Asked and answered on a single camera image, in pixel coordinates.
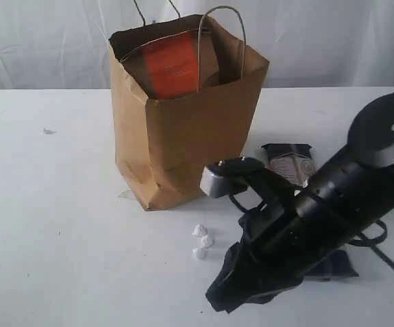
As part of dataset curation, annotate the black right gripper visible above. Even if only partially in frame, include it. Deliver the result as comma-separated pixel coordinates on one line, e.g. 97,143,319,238
206,202,359,309

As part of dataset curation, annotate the brown pouch orange label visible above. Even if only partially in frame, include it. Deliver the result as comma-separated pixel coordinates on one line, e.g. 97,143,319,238
121,28,220,99

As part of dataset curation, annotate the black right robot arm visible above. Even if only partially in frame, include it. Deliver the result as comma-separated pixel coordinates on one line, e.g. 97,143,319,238
200,93,394,313

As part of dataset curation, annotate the brown paper shopping bag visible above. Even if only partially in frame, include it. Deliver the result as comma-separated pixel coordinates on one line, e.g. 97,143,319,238
108,13,269,211

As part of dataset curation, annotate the black noodle packet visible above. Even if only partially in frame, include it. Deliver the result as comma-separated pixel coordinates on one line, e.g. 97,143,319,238
261,143,359,281

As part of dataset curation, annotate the clear tape piece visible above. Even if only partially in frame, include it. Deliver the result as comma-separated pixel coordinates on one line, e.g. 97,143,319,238
118,190,135,200

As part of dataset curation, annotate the small white table scrap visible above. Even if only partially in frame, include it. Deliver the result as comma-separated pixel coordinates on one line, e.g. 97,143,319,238
43,128,56,135

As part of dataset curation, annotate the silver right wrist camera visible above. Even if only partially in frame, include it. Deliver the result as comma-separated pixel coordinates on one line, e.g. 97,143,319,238
199,155,265,199

